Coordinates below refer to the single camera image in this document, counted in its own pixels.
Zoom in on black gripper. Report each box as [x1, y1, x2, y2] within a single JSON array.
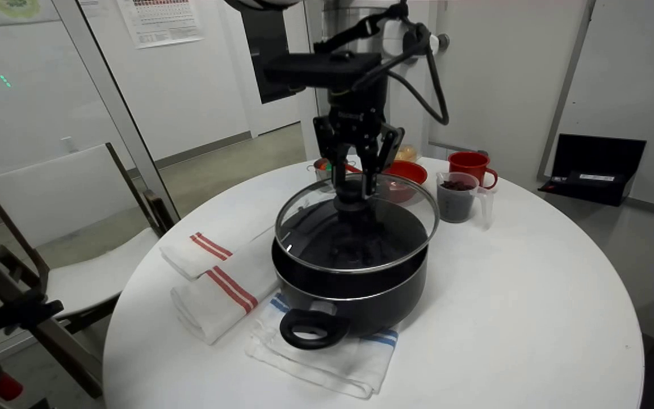
[[313, 79, 406, 203]]

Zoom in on glass lid with black knob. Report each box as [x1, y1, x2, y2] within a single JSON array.
[[272, 176, 441, 278]]

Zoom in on white door with frosted glass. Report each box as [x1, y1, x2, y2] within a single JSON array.
[[300, 0, 438, 165]]

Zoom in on black cooking pot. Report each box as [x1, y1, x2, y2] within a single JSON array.
[[267, 219, 432, 353]]

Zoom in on small green-rimmed bowl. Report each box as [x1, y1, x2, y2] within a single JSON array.
[[310, 155, 364, 185]]

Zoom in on yellow bread rolls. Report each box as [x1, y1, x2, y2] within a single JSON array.
[[393, 146, 422, 166]]

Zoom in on red bowl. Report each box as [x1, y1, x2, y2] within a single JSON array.
[[382, 159, 432, 204]]

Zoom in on clear measuring cup dark contents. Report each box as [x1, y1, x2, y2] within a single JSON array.
[[435, 171, 498, 230]]

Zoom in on red cup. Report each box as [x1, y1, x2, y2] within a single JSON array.
[[448, 149, 502, 191]]

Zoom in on black vertical panel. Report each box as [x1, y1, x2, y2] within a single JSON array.
[[235, 7, 300, 104]]

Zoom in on white towel with red stripes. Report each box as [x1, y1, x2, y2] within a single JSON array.
[[157, 219, 281, 347]]

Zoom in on white towel with blue stripes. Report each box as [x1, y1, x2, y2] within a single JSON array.
[[246, 292, 401, 402]]

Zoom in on white folding chair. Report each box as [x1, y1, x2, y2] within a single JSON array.
[[0, 142, 187, 338]]

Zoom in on black equipment stand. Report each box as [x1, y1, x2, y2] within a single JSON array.
[[0, 208, 106, 409]]

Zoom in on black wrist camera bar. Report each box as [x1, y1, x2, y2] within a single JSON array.
[[257, 51, 384, 97]]

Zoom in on white paper wall poster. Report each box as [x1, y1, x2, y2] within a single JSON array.
[[116, 0, 205, 51]]

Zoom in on grey metal partition post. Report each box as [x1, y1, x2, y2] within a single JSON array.
[[52, 0, 181, 235]]

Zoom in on large wall whiteboard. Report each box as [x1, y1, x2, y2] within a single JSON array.
[[540, 0, 654, 224]]

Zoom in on green printed wall poster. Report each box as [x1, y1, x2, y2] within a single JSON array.
[[0, 0, 46, 33]]

